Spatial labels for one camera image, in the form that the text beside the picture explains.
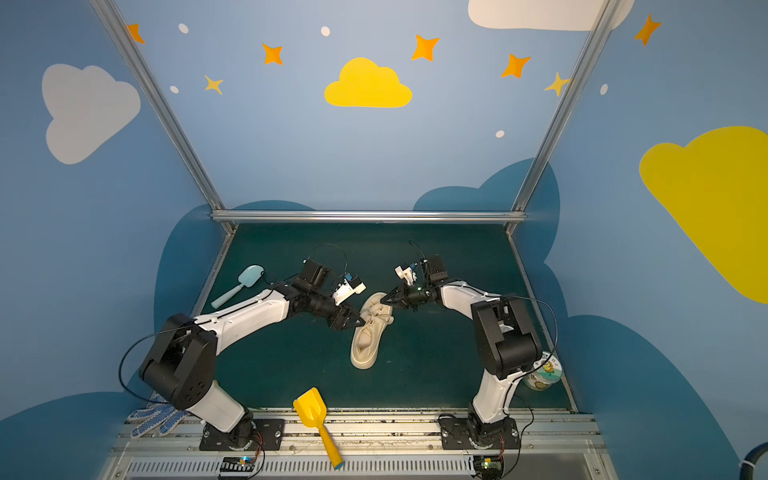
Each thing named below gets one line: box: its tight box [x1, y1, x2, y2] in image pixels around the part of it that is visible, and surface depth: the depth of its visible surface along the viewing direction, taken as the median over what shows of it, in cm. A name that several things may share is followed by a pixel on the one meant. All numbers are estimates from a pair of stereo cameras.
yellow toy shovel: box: [293, 387, 344, 469], surface depth 80 cm
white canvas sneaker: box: [351, 291, 394, 370], surface depth 88 cm
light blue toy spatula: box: [211, 265, 265, 309], surface depth 106 cm
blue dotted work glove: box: [128, 391, 190, 438], surface depth 78 cm
